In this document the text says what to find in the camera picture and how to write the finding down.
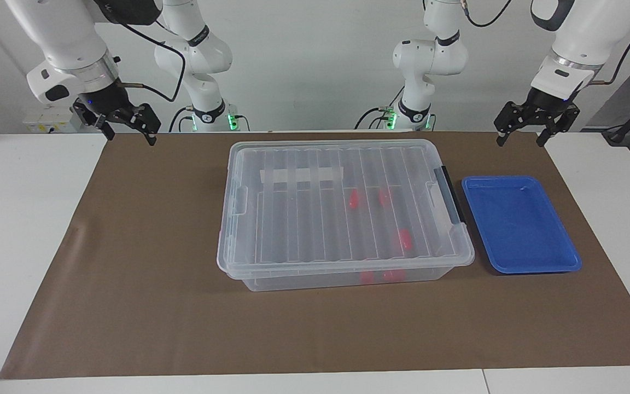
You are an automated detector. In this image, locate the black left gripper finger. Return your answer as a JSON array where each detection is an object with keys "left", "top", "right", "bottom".
[
  {"left": 537, "top": 107, "right": 581, "bottom": 147},
  {"left": 494, "top": 102, "right": 532, "bottom": 146}
]

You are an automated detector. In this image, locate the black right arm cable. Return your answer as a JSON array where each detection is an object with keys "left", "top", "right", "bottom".
[{"left": 118, "top": 21, "right": 187, "bottom": 103}]

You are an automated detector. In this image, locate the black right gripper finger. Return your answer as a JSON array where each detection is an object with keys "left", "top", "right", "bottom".
[
  {"left": 132, "top": 104, "right": 161, "bottom": 146},
  {"left": 95, "top": 115, "right": 116, "bottom": 141}
]

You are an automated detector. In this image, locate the blue plastic tray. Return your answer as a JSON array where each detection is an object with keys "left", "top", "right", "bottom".
[{"left": 462, "top": 175, "right": 583, "bottom": 274}]

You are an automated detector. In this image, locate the black base cable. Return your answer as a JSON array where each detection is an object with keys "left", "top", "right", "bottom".
[
  {"left": 354, "top": 106, "right": 388, "bottom": 131},
  {"left": 169, "top": 106, "right": 193, "bottom": 132}
]

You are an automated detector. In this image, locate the black box latch handle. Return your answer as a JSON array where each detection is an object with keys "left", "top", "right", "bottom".
[{"left": 434, "top": 166, "right": 466, "bottom": 225}]

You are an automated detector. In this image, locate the clear plastic storage box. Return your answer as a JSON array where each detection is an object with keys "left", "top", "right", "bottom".
[{"left": 217, "top": 140, "right": 475, "bottom": 292}]

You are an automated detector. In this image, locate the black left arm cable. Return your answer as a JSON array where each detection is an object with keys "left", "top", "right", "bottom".
[{"left": 460, "top": 0, "right": 630, "bottom": 86}]

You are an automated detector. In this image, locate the clear ribbed plastic box lid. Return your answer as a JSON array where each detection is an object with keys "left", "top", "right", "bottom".
[{"left": 217, "top": 140, "right": 475, "bottom": 274}]

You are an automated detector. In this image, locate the brown table mat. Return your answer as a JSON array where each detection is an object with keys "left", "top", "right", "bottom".
[{"left": 0, "top": 130, "right": 630, "bottom": 380}]

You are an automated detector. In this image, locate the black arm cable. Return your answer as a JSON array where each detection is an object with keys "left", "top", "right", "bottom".
[
  {"left": 460, "top": 0, "right": 630, "bottom": 86},
  {"left": 118, "top": 21, "right": 187, "bottom": 103}
]

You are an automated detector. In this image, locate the white label strip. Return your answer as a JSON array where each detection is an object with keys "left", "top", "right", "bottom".
[{"left": 260, "top": 169, "right": 344, "bottom": 185}]

